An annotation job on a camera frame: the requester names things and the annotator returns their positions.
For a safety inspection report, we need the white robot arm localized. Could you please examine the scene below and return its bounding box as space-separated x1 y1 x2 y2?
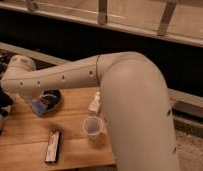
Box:
1 52 180 171

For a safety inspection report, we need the black bowl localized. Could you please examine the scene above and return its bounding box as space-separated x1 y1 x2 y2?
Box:
40 90 61 112

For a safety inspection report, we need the metal window frame rail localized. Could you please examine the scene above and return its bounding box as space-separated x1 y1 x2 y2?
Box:
0 0 203 48

